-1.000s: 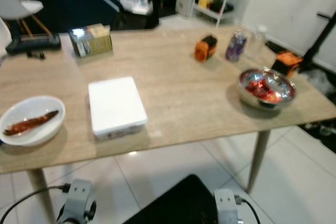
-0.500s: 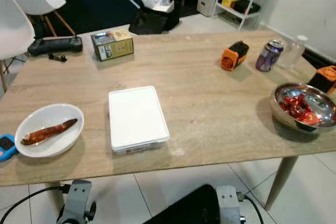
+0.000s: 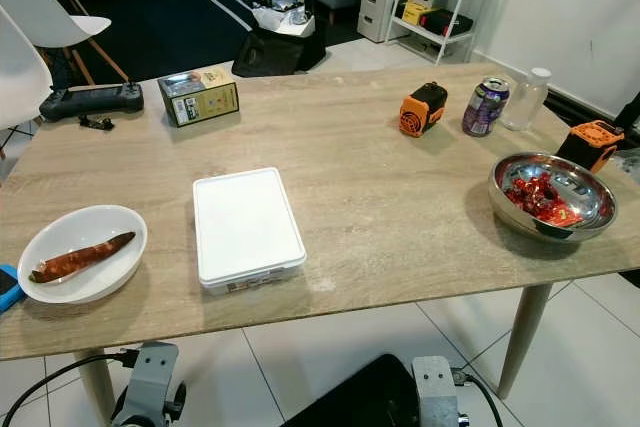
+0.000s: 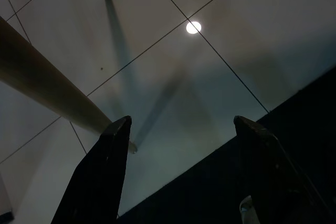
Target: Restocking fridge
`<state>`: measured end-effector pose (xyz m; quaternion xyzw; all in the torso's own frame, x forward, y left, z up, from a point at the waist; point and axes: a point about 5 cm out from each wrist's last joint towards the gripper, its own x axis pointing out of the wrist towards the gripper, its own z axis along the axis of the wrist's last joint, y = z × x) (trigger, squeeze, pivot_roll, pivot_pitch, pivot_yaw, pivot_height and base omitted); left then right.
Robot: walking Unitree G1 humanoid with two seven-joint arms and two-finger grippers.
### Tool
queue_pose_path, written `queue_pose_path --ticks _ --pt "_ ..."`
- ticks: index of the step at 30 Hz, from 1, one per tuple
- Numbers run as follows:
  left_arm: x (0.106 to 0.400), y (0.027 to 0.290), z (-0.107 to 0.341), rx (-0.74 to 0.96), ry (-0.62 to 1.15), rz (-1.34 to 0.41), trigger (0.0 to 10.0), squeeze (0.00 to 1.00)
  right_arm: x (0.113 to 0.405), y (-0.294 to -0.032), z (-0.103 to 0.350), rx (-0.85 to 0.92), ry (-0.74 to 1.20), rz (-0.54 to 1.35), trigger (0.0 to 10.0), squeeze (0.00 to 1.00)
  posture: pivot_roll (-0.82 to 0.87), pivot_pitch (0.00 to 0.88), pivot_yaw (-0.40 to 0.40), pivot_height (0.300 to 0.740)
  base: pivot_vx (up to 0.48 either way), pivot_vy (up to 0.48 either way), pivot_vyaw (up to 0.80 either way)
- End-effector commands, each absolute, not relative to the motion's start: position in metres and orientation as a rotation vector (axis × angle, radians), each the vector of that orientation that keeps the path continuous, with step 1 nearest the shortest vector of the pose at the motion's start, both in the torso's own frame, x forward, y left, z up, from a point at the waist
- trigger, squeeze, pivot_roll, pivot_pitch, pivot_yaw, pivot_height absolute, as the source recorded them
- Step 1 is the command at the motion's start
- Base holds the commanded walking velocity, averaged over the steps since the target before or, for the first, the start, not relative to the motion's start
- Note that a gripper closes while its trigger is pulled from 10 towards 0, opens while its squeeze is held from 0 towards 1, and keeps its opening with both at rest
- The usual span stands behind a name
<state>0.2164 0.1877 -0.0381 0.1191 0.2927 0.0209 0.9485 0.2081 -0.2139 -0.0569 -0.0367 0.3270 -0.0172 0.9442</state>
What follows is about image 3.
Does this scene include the steel bowl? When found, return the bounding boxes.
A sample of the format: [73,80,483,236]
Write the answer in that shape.
[488,152,618,243]

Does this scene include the orange black device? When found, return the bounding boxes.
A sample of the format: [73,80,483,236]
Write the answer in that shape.
[398,81,449,138]
[556,119,626,174]

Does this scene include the black floor bag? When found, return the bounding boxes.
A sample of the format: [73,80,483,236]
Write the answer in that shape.
[232,25,329,78]

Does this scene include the white metal shelf rack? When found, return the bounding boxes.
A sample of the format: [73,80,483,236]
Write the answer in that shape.
[390,0,506,66]

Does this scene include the white plastic bag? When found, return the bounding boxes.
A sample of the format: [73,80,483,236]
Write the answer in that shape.
[250,0,316,38]

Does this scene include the yellow box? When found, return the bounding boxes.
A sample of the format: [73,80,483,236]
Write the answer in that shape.
[402,0,433,26]

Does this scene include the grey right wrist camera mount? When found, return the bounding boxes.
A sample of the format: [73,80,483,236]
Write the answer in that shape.
[410,355,466,427]

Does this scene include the purple drink can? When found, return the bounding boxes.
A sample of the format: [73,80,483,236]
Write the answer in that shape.
[461,76,512,138]

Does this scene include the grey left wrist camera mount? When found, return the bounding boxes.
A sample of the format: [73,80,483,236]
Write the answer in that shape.
[112,340,187,427]

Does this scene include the small black clip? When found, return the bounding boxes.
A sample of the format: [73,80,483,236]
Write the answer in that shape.
[80,114,115,132]

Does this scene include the black shelf bag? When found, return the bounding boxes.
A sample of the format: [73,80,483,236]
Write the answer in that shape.
[418,7,474,38]

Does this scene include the black chair seat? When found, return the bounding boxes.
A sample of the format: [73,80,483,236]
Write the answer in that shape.
[280,352,421,427]

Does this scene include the wooden table leg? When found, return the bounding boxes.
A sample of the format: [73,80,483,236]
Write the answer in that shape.
[75,349,116,427]

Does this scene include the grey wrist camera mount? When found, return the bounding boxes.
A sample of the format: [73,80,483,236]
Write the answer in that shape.
[410,355,466,427]
[112,340,187,427]

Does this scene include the red wrapped candies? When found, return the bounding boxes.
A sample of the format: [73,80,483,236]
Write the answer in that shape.
[503,169,587,228]

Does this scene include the white oval bowl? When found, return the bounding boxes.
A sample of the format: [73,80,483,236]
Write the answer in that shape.
[17,204,149,305]

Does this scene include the black handheld controller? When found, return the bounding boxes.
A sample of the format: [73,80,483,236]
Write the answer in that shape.
[39,81,145,123]

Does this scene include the clear plastic bottle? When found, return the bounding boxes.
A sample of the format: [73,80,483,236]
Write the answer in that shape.
[502,67,553,132]

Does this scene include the green tan cardboard box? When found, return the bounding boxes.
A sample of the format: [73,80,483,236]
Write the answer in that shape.
[157,65,241,129]

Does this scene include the roasted sweet potato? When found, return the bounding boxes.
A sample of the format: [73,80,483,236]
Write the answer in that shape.
[28,231,137,284]

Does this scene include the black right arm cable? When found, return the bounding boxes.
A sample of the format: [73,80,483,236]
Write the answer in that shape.
[455,369,503,427]

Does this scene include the white lidded food container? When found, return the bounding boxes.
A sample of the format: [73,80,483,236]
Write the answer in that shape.
[192,167,308,293]

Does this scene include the blue digital timer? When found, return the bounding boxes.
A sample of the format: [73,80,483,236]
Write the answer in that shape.
[0,264,25,314]

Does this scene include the white plastic chair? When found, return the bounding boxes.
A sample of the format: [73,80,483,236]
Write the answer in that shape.
[0,9,53,153]
[0,0,131,83]

